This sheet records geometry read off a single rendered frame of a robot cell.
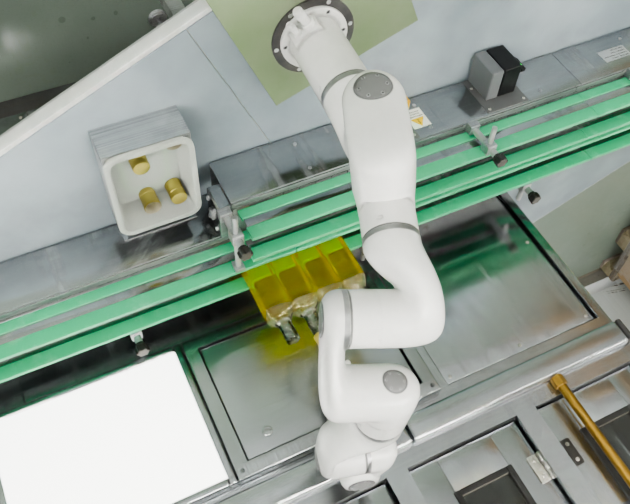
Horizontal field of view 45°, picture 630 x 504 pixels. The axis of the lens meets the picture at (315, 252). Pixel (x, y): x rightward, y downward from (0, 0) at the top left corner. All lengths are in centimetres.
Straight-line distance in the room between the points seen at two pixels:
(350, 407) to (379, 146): 37
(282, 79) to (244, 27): 15
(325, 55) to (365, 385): 54
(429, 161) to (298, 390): 57
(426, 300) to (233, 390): 69
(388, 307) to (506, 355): 76
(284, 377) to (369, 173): 71
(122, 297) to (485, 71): 94
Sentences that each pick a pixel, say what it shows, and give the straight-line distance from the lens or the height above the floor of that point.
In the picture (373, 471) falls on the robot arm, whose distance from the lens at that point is 135.
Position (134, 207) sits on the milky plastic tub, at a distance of 159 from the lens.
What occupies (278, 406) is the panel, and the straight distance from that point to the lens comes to 161.
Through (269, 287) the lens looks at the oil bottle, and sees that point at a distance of 157.
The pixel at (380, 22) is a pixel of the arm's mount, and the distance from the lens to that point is 144.
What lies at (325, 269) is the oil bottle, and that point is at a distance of 160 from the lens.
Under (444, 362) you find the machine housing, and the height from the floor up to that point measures 125.
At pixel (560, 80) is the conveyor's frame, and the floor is 85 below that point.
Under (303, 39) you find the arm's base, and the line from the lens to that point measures 132.
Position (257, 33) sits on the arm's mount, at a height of 83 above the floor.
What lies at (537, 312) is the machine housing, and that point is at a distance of 186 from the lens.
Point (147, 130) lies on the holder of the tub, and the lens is 144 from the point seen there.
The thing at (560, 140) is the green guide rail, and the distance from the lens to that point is 191.
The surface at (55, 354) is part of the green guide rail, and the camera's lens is 162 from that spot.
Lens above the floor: 181
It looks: 31 degrees down
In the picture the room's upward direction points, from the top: 149 degrees clockwise
